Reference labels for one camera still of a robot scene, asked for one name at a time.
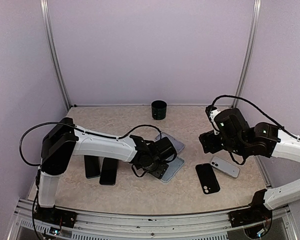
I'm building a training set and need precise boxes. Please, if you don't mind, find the light blue phone case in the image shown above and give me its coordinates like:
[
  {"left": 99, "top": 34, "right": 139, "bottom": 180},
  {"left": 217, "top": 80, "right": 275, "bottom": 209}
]
[{"left": 160, "top": 156, "right": 185, "bottom": 183}]

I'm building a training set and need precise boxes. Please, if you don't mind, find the black phone white back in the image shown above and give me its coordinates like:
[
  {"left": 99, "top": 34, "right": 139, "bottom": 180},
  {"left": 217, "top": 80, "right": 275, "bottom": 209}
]
[{"left": 210, "top": 156, "right": 240, "bottom": 179}]

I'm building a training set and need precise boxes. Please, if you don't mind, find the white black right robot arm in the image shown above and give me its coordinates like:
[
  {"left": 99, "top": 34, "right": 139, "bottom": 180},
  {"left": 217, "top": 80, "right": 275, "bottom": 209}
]
[{"left": 199, "top": 98, "right": 300, "bottom": 222}]

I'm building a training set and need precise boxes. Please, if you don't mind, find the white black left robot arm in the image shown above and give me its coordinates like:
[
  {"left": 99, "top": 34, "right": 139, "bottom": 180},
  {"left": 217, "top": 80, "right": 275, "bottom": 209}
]
[{"left": 18, "top": 117, "right": 177, "bottom": 223}]

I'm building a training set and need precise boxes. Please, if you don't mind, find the lavender phone case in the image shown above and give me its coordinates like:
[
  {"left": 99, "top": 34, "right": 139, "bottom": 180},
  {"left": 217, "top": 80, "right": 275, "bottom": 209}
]
[{"left": 154, "top": 132, "right": 185, "bottom": 154}]

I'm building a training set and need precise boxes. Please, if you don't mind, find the black phone case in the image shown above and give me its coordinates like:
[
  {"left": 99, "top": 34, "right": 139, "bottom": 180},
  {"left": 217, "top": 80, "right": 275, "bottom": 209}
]
[{"left": 195, "top": 163, "right": 221, "bottom": 195}]

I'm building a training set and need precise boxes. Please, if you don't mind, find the black phone dark edge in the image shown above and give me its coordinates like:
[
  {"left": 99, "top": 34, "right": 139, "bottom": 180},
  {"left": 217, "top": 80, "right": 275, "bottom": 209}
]
[{"left": 99, "top": 157, "right": 119, "bottom": 186}]

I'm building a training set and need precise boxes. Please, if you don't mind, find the black phone green edge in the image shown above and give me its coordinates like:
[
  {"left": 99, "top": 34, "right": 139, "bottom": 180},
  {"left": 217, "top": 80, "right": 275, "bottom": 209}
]
[{"left": 84, "top": 155, "right": 101, "bottom": 179}]

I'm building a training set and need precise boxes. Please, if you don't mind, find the dark green cup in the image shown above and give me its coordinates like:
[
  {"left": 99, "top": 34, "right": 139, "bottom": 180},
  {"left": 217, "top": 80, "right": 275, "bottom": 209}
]
[{"left": 151, "top": 100, "right": 167, "bottom": 121}]

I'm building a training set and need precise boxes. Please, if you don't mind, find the front aluminium rail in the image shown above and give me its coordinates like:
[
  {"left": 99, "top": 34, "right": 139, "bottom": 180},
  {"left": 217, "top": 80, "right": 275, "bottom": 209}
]
[{"left": 13, "top": 199, "right": 297, "bottom": 240}]

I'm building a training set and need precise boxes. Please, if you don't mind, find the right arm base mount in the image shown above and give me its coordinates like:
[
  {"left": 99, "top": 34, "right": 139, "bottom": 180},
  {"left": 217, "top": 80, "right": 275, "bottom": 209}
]
[{"left": 228, "top": 208, "right": 273, "bottom": 228}]

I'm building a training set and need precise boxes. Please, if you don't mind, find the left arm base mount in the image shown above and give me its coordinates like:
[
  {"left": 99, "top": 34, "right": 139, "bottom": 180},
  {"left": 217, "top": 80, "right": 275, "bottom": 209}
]
[{"left": 34, "top": 206, "right": 78, "bottom": 229}]

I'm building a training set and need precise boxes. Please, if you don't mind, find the right aluminium frame post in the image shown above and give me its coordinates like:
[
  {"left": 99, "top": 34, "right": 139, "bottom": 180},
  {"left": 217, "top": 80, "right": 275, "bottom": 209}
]
[{"left": 235, "top": 0, "right": 262, "bottom": 97}]

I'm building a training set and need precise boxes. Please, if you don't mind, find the aluminium frame post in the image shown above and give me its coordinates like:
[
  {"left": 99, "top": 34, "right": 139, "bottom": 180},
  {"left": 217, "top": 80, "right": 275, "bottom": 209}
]
[
  {"left": 40, "top": 0, "right": 72, "bottom": 111},
  {"left": 235, "top": 0, "right": 262, "bottom": 97}
]

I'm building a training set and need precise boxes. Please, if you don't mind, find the left aluminium frame post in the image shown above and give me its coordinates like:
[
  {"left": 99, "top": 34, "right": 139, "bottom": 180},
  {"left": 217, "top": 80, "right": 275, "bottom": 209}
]
[{"left": 40, "top": 0, "right": 72, "bottom": 111}]

